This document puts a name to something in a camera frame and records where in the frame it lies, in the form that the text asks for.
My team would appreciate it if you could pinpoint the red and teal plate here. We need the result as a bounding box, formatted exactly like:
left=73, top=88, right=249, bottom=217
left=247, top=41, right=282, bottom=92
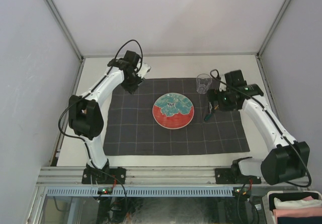
left=152, top=93, right=195, bottom=130

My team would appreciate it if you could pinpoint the dark grey checked cloth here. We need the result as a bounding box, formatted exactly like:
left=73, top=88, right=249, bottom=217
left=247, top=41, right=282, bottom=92
left=104, top=78, right=250, bottom=156

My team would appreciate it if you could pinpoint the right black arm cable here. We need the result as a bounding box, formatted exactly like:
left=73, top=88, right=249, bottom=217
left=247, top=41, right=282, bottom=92
left=210, top=69, right=312, bottom=202

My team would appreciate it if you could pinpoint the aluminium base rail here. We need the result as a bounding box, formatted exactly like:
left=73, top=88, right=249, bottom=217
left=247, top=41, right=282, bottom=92
left=36, top=165, right=310, bottom=186

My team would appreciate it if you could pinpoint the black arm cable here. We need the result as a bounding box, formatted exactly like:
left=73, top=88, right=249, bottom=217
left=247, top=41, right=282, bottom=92
left=57, top=39, right=144, bottom=169
left=210, top=69, right=312, bottom=202

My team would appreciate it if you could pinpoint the white laundry basket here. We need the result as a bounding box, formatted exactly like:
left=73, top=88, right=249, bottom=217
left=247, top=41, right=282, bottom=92
left=262, top=191, right=321, bottom=223

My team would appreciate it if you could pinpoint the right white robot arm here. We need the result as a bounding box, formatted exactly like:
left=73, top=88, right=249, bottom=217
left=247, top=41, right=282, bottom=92
left=207, top=70, right=312, bottom=188

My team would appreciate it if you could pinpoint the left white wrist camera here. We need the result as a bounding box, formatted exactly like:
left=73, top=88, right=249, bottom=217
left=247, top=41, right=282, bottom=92
left=138, top=63, right=151, bottom=78

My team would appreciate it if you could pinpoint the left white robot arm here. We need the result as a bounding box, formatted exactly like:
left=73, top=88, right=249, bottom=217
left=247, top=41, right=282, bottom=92
left=68, top=50, right=150, bottom=184

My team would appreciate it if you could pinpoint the gold spoon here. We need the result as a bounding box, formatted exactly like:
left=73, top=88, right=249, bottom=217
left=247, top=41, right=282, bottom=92
left=204, top=105, right=218, bottom=122

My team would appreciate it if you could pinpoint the blue slotted cable duct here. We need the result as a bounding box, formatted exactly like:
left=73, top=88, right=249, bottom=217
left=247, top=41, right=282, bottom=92
left=47, top=186, right=234, bottom=197

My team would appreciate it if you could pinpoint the clear drinking glass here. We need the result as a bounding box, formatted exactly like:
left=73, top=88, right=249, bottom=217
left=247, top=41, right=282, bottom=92
left=196, top=73, right=212, bottom=94

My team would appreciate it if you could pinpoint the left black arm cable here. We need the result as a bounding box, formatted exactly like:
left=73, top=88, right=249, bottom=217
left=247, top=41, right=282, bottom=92
left=57, top=39, right=144, bottom=169

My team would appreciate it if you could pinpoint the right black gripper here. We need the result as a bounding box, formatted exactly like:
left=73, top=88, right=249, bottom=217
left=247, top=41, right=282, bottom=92
left=208, top=87, right=240, bottom=113

